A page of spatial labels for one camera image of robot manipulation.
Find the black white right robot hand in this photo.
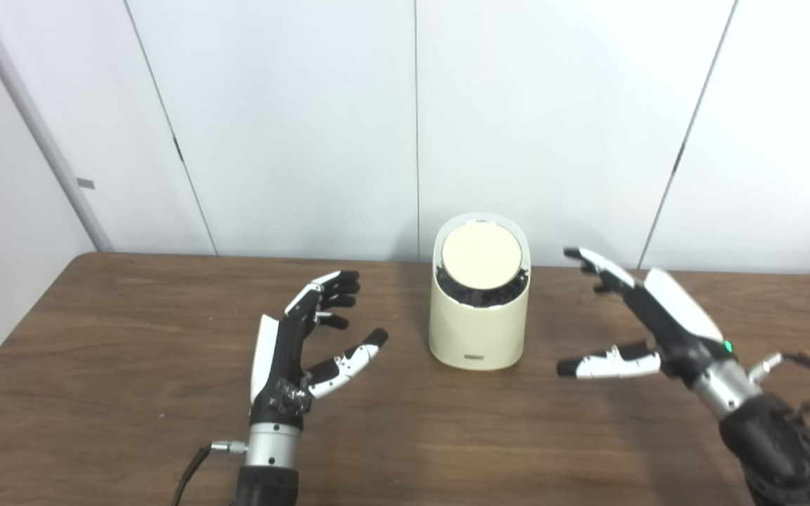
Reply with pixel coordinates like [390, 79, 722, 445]
[557, 247, 738, 389]

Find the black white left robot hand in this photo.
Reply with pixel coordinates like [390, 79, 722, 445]
[249, 270, 390, 429]

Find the cream round bin lid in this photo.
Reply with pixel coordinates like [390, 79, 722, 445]
[442, 221, 522, 289]

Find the black bin liner bag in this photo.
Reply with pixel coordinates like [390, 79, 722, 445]
[435, 266, 529, 309]

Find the cream-colored bin body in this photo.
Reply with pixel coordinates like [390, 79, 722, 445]
[428, 212, 531, 371]

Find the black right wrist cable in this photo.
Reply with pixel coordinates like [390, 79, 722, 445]
[748, 351, 810, 401]

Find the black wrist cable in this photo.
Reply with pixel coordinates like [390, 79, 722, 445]
[748, 351, 810, 401]
[169, 440, 248, 506]

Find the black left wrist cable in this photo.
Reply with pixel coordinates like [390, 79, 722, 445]
[169, 440, 248, 506]

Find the grey wall corner post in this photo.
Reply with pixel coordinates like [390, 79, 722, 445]
[0, 0, 115, 252]

